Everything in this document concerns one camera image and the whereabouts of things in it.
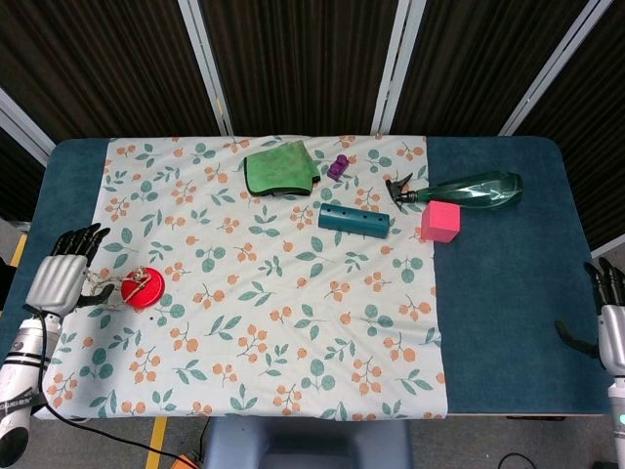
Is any teal block with holes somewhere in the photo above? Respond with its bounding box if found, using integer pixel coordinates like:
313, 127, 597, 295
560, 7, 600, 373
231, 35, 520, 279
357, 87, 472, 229
317, 202, 392, 241

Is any black and silver right hand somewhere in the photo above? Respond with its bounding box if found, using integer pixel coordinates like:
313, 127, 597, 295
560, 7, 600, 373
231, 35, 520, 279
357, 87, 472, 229
555, 257, 625, 378

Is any red disc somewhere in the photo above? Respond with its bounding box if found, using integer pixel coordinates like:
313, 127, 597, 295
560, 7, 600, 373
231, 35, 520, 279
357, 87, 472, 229
120, 266, 166, 310

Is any blue felt table cover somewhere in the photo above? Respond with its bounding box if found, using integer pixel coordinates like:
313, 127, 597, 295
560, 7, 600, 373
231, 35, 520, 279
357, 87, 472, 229
0, 135, 615, 417

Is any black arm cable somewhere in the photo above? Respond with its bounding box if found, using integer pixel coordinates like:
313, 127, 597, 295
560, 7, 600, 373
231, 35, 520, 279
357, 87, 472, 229
22, 303, 209, 468

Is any green spray bottle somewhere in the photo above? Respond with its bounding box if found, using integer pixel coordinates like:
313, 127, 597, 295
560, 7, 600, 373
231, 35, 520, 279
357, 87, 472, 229
384, 170, 525, 213

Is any folded green cloth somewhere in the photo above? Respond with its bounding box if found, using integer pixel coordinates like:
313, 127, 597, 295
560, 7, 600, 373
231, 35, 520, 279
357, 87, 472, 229
242, 139, 322, 199

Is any floral patterned tablecloth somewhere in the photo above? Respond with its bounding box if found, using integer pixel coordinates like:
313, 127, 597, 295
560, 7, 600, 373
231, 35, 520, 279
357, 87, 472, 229
37, 134, 451, 423

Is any pink cube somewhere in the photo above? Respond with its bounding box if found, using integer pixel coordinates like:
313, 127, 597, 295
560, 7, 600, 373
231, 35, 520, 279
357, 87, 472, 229
420, 199, 463, 244

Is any purple toy brick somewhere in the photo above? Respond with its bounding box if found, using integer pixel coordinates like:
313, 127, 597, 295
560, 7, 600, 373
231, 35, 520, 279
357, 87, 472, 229
327, 154, 352, 182

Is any grey partition frame post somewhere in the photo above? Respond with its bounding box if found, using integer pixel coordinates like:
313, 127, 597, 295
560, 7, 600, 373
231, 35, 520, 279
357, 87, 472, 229
0, 86, 58, 158
370, 0, 429, 136
497, 0, 609, 138
177, 0, 236, 138

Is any black and silver left hand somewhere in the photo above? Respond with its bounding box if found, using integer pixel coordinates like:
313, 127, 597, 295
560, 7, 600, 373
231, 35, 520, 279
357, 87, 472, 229
23, 223, 119, 317

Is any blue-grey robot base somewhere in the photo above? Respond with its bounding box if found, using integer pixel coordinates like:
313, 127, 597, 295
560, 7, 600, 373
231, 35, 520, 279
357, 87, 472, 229
201, 414, 414, 469

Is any black floor cable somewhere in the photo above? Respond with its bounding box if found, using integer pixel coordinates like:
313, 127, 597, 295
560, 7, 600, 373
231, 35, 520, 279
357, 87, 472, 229
497, 452, 534, 469

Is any beige braided rope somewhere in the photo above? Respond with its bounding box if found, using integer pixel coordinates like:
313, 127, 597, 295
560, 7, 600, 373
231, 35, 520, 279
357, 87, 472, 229
84, 265, 153, 312

